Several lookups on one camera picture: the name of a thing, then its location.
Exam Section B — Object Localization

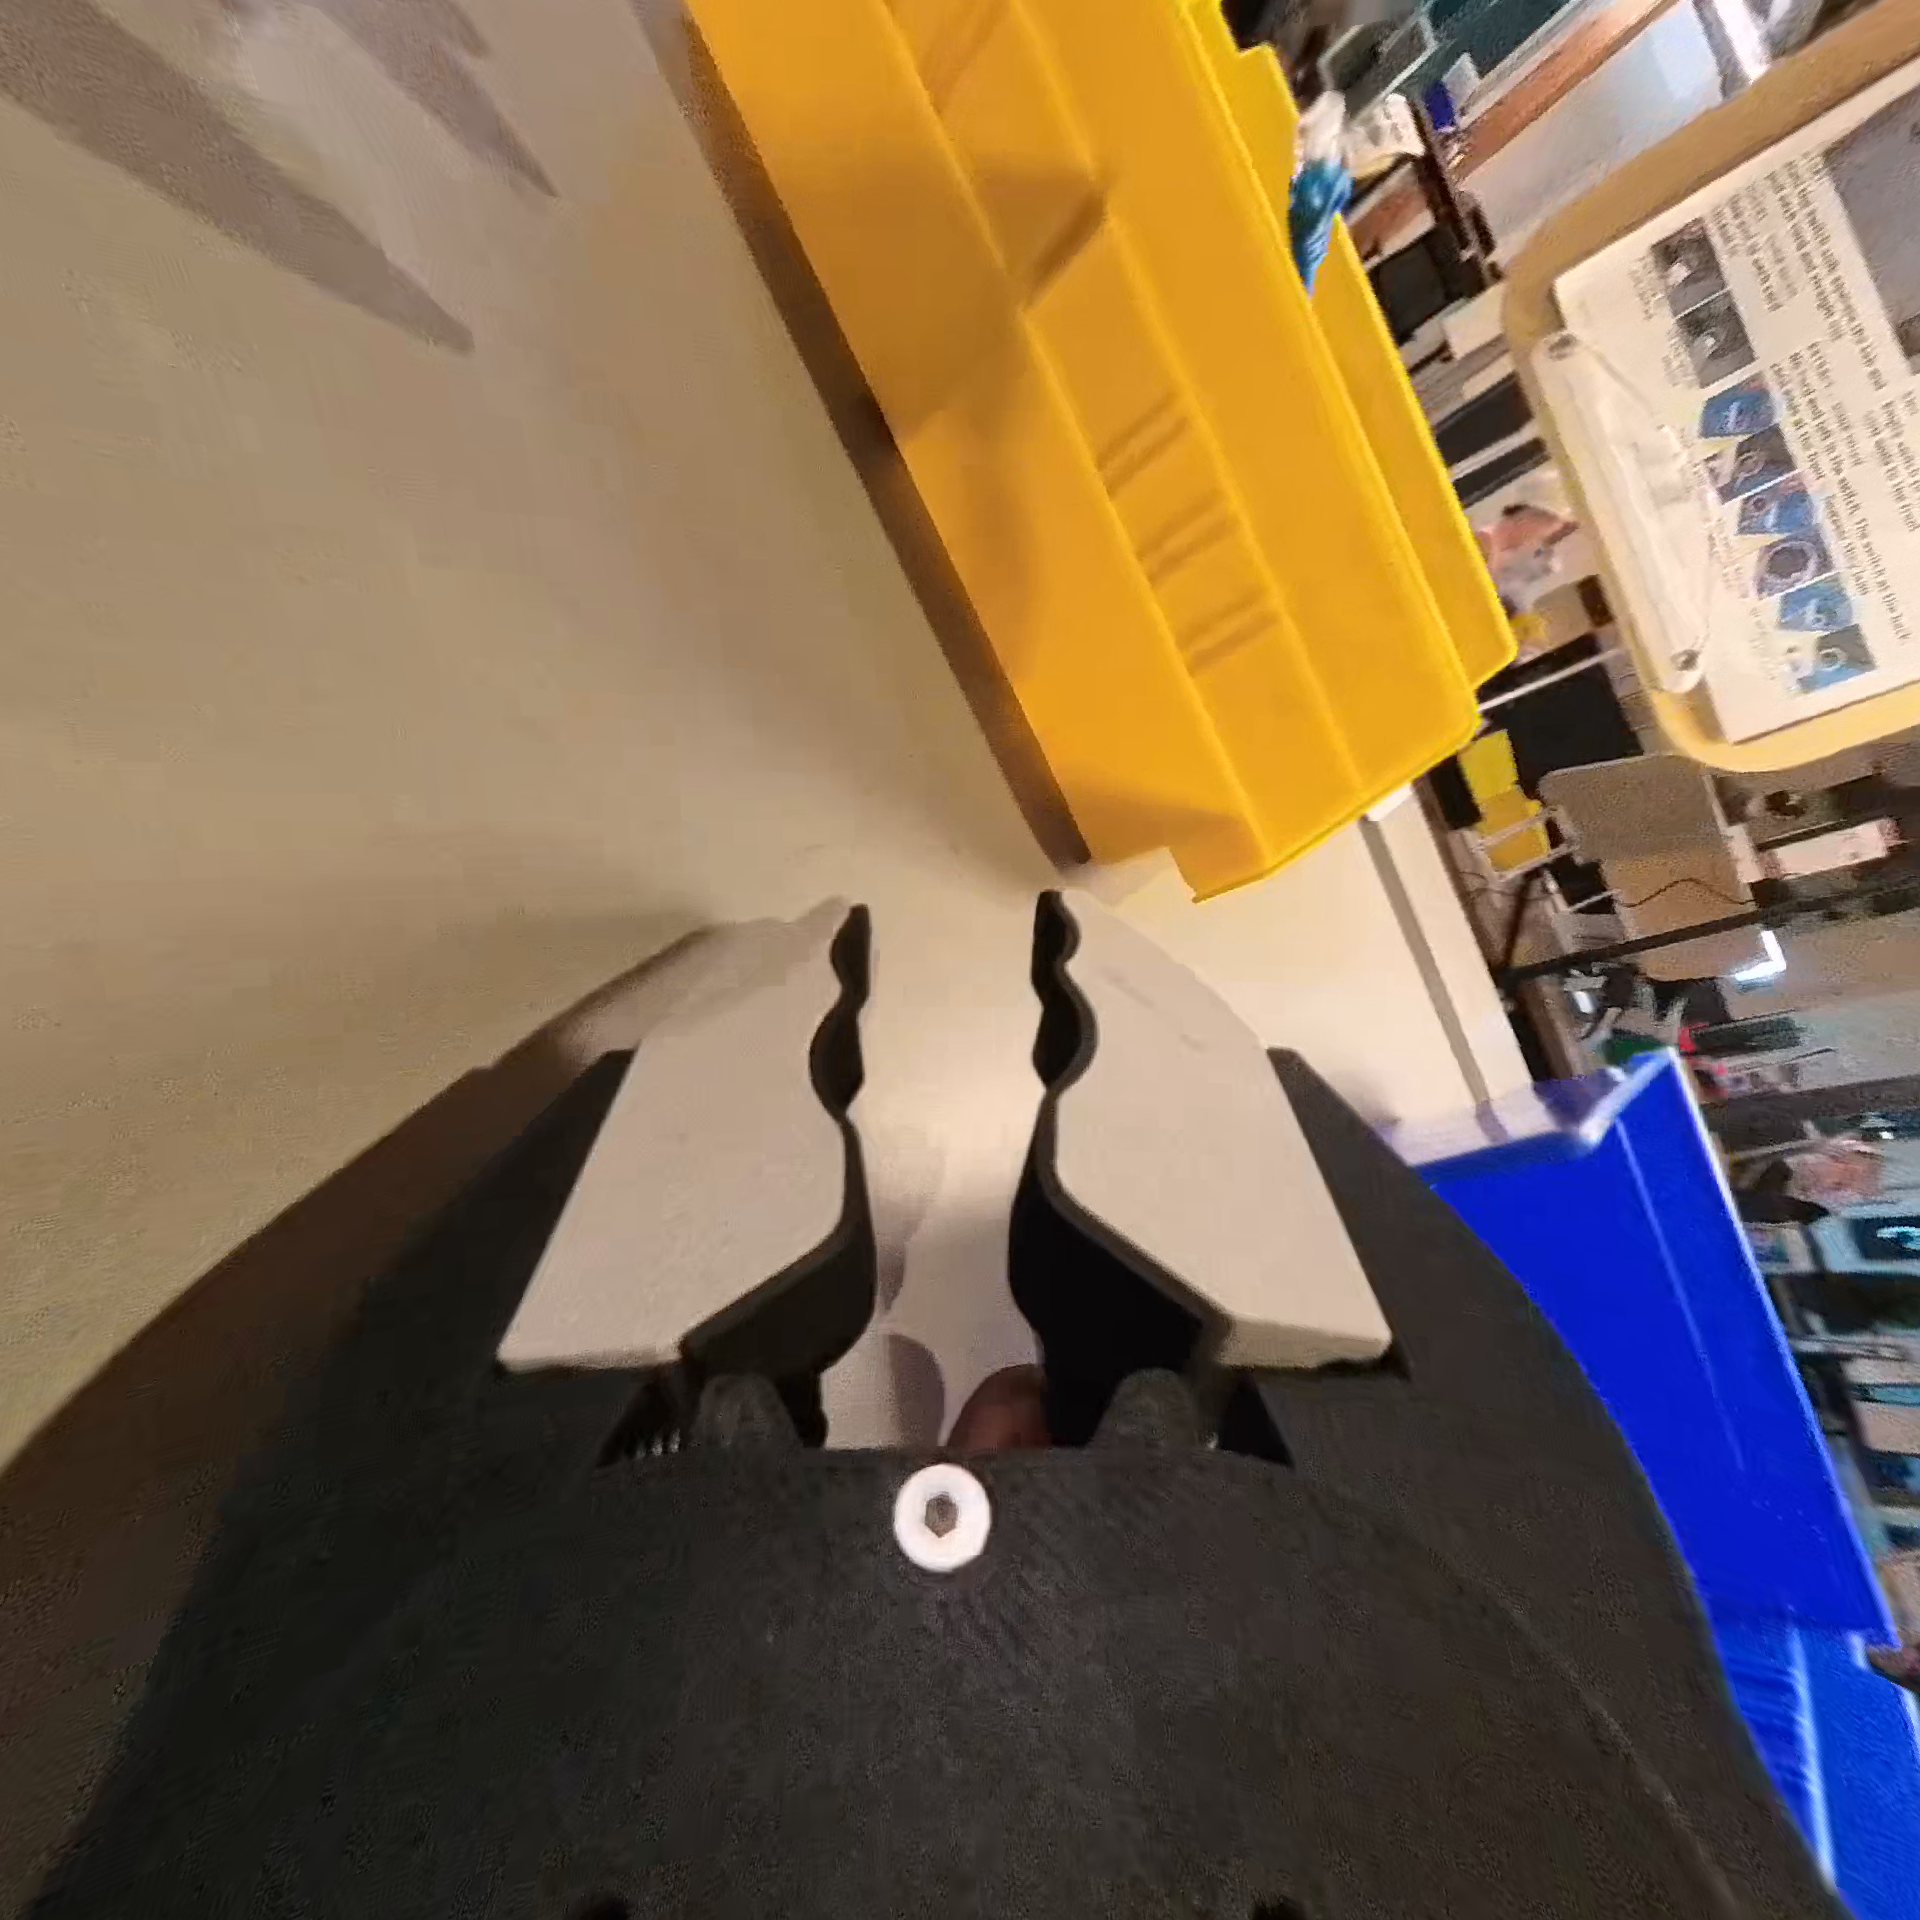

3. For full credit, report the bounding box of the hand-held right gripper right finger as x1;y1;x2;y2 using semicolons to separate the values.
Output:
1005;887;1399;1449

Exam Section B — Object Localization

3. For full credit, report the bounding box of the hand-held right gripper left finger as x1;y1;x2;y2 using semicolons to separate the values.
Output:
495;900;883;1449

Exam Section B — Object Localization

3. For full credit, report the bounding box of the yellow plastic bin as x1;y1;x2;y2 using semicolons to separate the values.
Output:
682;0;1521;905

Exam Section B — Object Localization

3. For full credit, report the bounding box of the blue plastic bin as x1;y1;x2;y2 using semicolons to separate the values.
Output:
1380;1046;1920;1920

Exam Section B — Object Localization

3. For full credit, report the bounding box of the printed instruction sheet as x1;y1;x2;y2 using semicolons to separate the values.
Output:
1553;59;1920;744

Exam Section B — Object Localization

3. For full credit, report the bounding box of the printed instruction sheet board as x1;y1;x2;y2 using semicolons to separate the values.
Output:
1503;0;1920;774

